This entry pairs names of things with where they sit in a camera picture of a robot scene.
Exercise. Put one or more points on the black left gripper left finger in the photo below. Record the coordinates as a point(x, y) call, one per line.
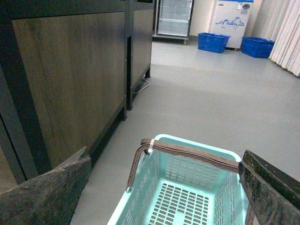
point(50, 198)

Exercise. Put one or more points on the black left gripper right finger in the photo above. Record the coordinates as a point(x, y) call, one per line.
point(273, 195)

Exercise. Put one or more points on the light blue plastic basket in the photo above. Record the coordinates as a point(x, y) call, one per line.
point(182, 194)

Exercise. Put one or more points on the blue plastic basket right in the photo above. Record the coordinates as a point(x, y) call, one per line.
point(257, 47)

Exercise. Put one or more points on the blue plastic basket left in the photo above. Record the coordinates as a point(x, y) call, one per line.
point(212, 42)

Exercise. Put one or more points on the dark wooden display stand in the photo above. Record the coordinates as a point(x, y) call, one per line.
point(69, 70)

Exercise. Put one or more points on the white curtain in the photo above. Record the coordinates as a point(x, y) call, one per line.
point(286, 50)

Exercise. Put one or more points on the white chest freezer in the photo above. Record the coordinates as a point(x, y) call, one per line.
point(230, 17)

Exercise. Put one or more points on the glass door fridge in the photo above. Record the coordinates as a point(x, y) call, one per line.
point(172, 20)

